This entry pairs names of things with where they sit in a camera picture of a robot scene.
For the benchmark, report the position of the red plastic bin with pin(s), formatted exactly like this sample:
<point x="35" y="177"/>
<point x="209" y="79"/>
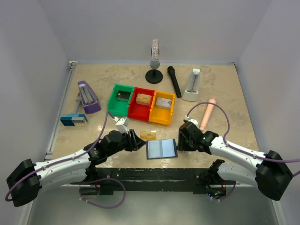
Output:
<point x="138" y="111"/>

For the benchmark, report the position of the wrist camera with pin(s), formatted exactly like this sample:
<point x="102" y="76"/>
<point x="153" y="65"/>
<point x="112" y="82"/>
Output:
<point x="187" y="119"/>
<point x="121" y="124"/>

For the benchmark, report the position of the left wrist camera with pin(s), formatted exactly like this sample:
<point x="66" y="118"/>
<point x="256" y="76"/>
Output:
<point x="121" y="124"/>

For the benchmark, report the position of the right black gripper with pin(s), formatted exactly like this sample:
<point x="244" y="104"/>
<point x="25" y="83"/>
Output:
<point x="181" y="145"/>

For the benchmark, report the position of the black microphone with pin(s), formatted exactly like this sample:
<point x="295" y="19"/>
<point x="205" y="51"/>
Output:
<point x="171" y="73"/>

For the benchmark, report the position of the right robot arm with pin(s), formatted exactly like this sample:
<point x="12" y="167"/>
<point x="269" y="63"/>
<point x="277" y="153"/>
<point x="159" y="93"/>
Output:
<point x="267" y="172"/>

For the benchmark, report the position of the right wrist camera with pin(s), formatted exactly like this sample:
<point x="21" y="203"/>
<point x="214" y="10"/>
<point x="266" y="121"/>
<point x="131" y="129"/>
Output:
<point x="187" y="119"/>

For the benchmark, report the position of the black card stack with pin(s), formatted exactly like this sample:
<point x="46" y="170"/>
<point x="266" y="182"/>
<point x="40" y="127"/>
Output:
<point x="123" y="95"/>

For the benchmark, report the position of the aluminium frame rail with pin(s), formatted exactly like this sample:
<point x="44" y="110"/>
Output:
<point x="55" y="130"/>

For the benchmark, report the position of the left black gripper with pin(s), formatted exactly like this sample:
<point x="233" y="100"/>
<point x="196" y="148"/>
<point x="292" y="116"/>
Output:
<point x="135" y="143"/>

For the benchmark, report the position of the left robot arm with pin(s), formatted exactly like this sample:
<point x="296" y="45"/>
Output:
<point x="29" y="179"/>

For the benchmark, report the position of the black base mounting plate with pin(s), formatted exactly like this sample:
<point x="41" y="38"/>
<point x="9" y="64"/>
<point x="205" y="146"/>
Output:
<point x="194" y="180"/>

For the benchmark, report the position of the silver card stack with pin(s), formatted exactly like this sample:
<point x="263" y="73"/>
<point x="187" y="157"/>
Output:
<point x="164" y="103"/>

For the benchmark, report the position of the purple metronome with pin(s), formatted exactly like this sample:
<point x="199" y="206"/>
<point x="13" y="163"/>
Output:
<point x="90" y="100"/>

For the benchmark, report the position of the gold VIP credit card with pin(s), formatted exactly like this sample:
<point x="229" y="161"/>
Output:
<point x="148" y="134"/>

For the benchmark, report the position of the blue leather card holder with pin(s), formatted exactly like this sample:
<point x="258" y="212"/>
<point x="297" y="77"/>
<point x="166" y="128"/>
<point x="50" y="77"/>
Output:
<point x="164" y="148"/>

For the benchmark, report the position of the pink microphone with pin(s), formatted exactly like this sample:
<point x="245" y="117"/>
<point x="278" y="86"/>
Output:
<point x="207" y="114"/>

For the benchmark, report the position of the white metronome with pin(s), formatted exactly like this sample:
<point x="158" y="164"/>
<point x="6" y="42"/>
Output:
<point x="191" y="89"/>

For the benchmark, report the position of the yellow plastic bin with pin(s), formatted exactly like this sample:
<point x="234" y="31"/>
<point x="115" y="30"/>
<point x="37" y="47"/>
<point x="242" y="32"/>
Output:
<point x="160" y="115"/>

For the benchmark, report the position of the orange card stack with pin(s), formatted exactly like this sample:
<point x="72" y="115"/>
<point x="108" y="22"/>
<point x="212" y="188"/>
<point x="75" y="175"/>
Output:
<point x="143" y="99"/>

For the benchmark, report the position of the blue grey block toy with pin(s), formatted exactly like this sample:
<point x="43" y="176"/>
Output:
<point x="75" y="119"/>

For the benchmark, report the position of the black round microphone stand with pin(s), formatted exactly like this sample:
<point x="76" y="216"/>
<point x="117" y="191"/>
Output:
<point x="154" y="76"/>

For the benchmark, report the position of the green plastic bin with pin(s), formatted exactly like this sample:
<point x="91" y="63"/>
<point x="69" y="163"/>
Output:
<point x="119" y="108"/>

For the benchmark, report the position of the glitter microphone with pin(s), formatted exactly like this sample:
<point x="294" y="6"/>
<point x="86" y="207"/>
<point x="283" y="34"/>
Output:
<point x="154" y="63"/>

